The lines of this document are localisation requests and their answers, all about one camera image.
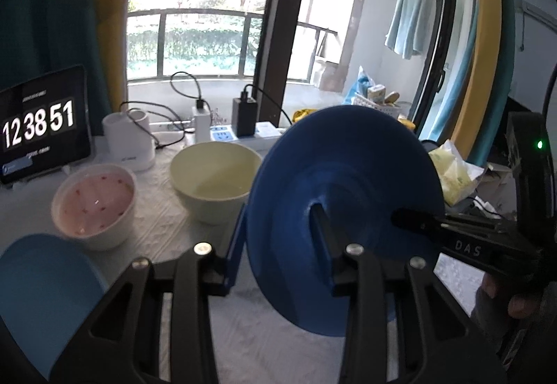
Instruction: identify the white textured tablecloth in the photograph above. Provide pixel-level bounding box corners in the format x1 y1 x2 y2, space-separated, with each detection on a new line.
0 136 479 384

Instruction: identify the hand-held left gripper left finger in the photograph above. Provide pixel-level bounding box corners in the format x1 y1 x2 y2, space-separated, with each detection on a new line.
52 205 251 384

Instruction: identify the yellow packet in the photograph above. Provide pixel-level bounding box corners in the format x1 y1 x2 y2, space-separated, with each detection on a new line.
292 108 320 124

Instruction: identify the black charger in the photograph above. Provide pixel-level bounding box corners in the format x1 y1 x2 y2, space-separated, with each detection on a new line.
232 85 257 136

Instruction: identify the clear tablet stand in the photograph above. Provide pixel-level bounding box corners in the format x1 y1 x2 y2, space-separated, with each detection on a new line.
0 164 77 190

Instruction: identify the hanging light blue towel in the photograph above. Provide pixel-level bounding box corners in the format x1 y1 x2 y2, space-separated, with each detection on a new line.
385 0 437 60

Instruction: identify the black lamp cable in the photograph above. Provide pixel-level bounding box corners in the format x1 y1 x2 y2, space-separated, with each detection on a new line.
118 101 196 150

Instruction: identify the tablet with clock display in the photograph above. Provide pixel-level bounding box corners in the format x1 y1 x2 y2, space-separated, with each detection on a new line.
0 64 92 185

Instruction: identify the yellow curtain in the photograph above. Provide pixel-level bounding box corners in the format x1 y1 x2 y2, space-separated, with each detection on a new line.
453 0 505 158
93 0 157 115

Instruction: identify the white air conditioner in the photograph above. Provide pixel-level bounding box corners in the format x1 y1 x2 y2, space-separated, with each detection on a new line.
518 0 557 30

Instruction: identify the dark window frame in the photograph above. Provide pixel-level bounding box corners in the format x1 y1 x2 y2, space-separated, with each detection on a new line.
252 0 479 141

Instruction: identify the blue plastic bag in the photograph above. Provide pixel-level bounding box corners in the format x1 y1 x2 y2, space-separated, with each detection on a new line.
346 66 377 104

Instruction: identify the pale yellow plastic bag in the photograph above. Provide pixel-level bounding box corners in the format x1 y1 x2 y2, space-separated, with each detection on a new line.
429 139 485 207

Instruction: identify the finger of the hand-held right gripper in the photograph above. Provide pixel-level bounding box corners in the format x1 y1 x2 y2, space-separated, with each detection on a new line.
391 208 518 237

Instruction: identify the cream bowl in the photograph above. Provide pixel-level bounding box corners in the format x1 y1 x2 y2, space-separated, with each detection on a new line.
170 142 263 225

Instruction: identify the balcony railing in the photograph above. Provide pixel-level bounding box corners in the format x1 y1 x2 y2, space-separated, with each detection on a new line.
127 9 338 82

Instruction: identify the teal curtain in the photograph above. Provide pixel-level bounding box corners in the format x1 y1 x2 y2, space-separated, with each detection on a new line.
492 0 525 106
0 0 109 115

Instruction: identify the white basket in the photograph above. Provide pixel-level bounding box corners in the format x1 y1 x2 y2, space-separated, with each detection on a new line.
353 92 403 117

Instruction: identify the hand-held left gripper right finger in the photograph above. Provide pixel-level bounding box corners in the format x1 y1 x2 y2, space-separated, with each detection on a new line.
309 201 508 384

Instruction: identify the white charger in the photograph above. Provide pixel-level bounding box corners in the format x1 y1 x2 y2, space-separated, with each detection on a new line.
193 99 214 141

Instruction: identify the dark blue plate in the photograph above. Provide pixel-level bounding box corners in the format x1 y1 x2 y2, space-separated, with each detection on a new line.
246 104 447 338

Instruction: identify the white power strip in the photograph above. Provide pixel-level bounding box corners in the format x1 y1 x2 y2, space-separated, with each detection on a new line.
152 120 290 152

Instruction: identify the pink speckled bowl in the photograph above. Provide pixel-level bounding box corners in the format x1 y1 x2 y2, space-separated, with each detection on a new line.
51 163 138 252

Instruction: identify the person's right hand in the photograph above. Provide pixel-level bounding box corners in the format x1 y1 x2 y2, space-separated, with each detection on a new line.
479 277 547 321

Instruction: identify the light blue plate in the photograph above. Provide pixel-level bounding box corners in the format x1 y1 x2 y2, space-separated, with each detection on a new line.
0 234 109 382

